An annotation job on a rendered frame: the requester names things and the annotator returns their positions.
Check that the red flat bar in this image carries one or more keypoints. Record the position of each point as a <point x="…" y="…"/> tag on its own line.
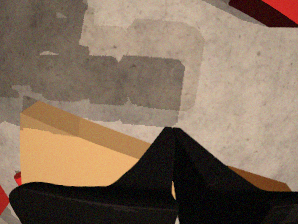
<point x="18" y="178"/>

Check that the red cube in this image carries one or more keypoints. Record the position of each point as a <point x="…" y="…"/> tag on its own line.
<point x="4" y="200"/>
<point x="272" y="13"/>

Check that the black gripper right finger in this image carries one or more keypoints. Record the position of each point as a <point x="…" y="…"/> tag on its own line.
<point x="207" y="192"/>

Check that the brown rectangular block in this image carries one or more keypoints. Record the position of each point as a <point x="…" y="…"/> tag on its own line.
<point x="262" y="182"/>

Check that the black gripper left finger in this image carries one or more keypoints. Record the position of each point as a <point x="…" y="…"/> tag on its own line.
<point x="143" y="195"/>

